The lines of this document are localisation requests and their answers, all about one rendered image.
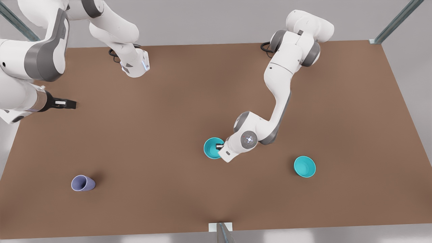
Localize teal bowl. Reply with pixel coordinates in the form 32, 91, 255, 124
204, 137, 226, 160
294, 156, 317, 178

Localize lilac cup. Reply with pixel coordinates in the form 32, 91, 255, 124
71, 175, 96, 192

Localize silver frame post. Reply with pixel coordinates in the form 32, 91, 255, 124
208, 222, 234, 243
0, 1, 41, 43
369, 0, 425, 45

